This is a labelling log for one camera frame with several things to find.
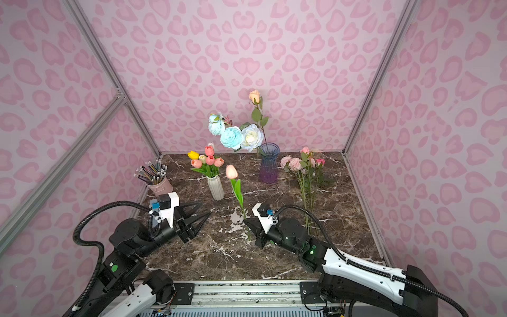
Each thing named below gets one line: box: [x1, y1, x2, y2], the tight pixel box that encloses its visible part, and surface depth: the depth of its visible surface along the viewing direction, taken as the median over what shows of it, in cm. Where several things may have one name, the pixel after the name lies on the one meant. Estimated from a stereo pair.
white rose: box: [240, 123, 265, 153], surface depth 67 cm
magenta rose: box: [316, 158, 326, 187], surface depth 112 cm
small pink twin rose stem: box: [297, 170, 307, 209], surface depth 105 cm
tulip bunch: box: [187, 145, 226, 178], surface depth 78 cm
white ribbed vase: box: [206, 175, 225, 201], surface depth 92 cm
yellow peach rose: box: [248, 89, 270, 146], surface depth 88 cm
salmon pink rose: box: [300, 145, 314, 235], surface depth 107 cm
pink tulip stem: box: [229, 178, 247, 220], surface depth 62 cm
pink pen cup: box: [148, 175, 174, 197], surface depth 97 cm
